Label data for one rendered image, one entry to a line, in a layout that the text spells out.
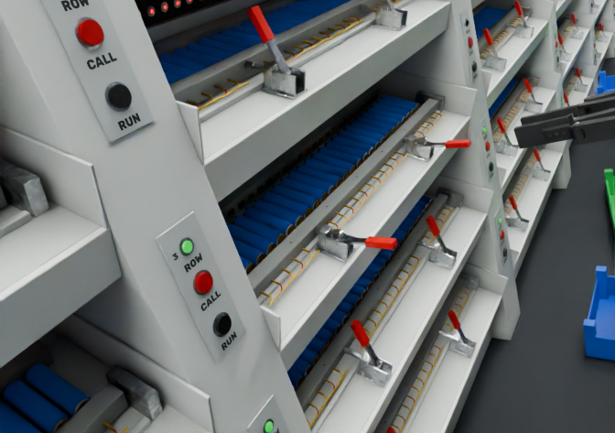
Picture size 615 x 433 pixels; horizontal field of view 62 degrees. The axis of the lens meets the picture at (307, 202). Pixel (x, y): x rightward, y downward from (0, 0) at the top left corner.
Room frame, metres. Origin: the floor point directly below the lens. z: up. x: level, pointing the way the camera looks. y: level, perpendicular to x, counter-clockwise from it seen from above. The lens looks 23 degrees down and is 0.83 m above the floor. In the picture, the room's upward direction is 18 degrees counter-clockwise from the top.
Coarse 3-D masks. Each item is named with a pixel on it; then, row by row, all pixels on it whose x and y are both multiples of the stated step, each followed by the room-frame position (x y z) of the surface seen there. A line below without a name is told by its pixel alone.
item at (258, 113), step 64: (192, 0) 0.67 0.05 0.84; (256, 0) 0.77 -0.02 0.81; (320, 0) 0.80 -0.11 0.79; (384, 0) 0.83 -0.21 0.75; (448, 0) 0.86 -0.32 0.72; (192, 64) 0.56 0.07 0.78; (256, 64) 0.56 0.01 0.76; (320, 64) 0.61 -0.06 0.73; (384, 64) 0.68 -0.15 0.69; (192, 128) 0.40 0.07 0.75; (256, 128) 0.46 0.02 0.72
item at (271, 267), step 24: (408, 120) 0.80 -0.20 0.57; (384, 144) 0.73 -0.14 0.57; (360, 168) 0.67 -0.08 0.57; (336, 192) 0.62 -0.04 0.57; (312, 216) 0.57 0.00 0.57; (288, 240) 0.53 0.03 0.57; (312, 240) 0.55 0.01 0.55; (264, 264) 0.49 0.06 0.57; (288, 264) 0.51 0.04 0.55; (264, 288) 0.48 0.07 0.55
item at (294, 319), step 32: (416, 96) 0.90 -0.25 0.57; (448, 96) 0.88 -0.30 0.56; (448, 128) 0.82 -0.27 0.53; (416, 160) 0.73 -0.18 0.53; (448, 160) 0.80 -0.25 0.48; (384, 192) 0.65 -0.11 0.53; (416, 192) 0.68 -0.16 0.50; (352, 224) 0.58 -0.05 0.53; (384, 224) 0.58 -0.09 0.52; (320, 256) 0.53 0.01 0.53; (352, 256) 0.53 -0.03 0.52; (288, 288) 0.48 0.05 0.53; (320, 288) 0.48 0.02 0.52; (288, 320) 0.44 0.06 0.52; (320, 320) 0.47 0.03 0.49; (288, 352) 0.42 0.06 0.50
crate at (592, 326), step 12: (600, 276) 0.89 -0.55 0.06; (612, 276) 0.89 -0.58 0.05; (600, 288) 0.89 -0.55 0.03; (612, 288) 0.89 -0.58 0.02; (600, 300) 0.89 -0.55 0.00; (612, 300) 0.87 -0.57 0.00; (588, 312) 0.81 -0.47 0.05; (600, 312) 0.85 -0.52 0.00; (612, 312) 0.84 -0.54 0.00; (588, 324) 0.75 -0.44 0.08; (600, 324) 0.82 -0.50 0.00; (612, 324) 0.81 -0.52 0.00; (588, 336) 0.75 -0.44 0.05; (600, 336) 0.74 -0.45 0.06; (612, 336) 0.78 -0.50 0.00; (588, 348) 0.75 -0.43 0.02; (600, 348) 0.74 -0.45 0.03; (612, 348) 0.73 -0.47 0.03; (612, 360) 0.73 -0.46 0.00
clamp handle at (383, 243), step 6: (342, 234) 0.53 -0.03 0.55; (342, 240) 0.52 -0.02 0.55; (348, 240) 0.52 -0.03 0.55; (354, 240) 0.52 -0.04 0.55; (360, 240) 0.51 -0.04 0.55; (366, 240) 0.50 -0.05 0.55; (372, 240) 0.50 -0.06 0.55; (378, 240) 0.50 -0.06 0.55; (384, 240) 0.49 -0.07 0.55; (390, 240) 0.49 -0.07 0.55; (396, 240) 0.49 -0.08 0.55; (366, 246) 0.50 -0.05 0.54; (372, 246) 0.50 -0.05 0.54; (378, 246) 0.49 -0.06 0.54; (384, 246) 0.49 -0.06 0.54; (390, 246) 0.48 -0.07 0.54
